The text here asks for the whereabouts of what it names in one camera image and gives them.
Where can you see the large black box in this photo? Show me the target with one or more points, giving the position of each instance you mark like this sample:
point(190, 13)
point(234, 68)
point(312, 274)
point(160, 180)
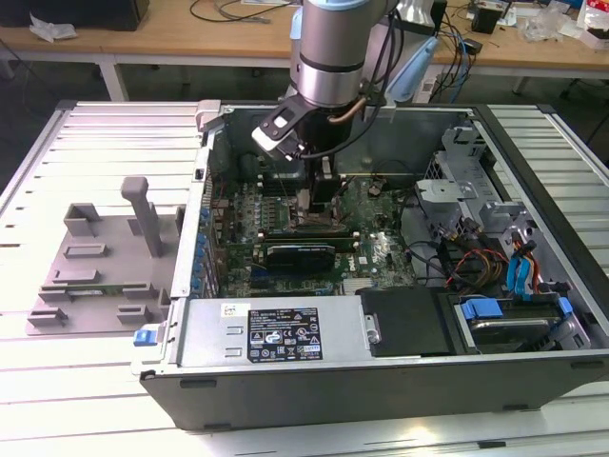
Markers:
point(95, 12)

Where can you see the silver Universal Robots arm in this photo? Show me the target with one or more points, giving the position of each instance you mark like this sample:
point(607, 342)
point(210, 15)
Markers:
point(328, 47)

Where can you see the black graphics card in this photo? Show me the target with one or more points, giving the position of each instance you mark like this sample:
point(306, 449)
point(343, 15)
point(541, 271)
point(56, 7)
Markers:
point(300, 259)

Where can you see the black rating label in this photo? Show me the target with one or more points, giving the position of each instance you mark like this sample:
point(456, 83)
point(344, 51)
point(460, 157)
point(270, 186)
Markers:
point(284, 333)

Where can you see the wooden desk white frame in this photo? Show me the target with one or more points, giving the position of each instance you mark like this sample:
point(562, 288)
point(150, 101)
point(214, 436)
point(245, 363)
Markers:
point(190, 40)

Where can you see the black cylinder component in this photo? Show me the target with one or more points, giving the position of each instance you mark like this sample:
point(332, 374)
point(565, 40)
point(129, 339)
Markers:
point(247, 169)

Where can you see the silver metal drive cage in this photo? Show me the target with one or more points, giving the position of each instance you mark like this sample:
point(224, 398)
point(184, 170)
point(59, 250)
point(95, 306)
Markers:
point(442, 190)

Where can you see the silver power supply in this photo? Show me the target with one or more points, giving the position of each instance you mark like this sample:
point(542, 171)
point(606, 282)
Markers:
point(214, 333)

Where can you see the white barcode sticker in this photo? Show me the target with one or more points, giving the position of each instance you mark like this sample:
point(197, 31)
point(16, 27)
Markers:
point(230, 309)

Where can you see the blue case latch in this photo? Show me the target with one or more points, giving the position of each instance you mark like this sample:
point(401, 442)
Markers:
point(144, 337)

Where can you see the green motherboard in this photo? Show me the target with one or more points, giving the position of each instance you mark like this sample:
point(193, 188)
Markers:
point(380, 252)

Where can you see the clear plastic bags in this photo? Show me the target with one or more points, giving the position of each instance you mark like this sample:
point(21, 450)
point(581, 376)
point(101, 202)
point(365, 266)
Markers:
point(547, 24)

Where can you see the green RAM stick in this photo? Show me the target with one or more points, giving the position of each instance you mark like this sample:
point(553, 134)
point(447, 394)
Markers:
point(119, 288)

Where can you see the hard disk blue carrier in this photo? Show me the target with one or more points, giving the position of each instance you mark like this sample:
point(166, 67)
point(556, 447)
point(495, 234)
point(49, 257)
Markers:
point(514, 333)

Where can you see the tall black box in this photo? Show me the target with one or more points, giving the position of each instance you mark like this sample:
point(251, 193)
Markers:
point(440, 14)

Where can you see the metal locking lever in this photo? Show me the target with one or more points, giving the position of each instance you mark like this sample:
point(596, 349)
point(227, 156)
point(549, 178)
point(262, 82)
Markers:
point(345, 187)
point(300, 219)

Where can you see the white red bag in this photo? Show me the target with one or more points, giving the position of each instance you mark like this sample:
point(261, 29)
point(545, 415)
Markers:
point(595, 19)

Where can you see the open black PC case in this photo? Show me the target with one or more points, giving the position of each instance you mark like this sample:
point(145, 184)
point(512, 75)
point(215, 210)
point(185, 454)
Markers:
point(333, 395)

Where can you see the silver chipset heatsink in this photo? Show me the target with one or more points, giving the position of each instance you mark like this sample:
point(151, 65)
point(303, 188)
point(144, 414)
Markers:
point(359, 285)

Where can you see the small black yellow box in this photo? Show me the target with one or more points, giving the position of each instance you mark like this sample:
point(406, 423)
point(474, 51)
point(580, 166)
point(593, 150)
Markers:
point(485, 21)

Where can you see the grey case corner latch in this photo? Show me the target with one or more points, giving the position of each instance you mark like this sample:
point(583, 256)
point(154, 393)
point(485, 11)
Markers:
point(209, 114)

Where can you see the black plastic shroud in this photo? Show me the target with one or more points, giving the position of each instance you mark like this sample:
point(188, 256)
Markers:
point(404, 323)

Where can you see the grey parts rack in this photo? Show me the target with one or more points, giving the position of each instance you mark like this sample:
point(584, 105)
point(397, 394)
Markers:
point(109, 266)

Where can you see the black power adapter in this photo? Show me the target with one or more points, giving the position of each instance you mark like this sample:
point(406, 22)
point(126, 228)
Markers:
point(473, 46)

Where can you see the crumpled clear plastic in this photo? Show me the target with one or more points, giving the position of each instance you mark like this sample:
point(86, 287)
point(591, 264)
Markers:
point(50, 29)

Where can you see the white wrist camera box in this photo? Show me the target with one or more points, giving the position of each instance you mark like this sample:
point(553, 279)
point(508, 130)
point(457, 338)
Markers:
point(276, 126)

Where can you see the white labelled box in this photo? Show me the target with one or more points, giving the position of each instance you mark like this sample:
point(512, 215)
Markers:
point(426, 88)

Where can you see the CPU socket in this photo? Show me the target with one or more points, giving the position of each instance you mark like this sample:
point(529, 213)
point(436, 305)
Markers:
point(291, 224)

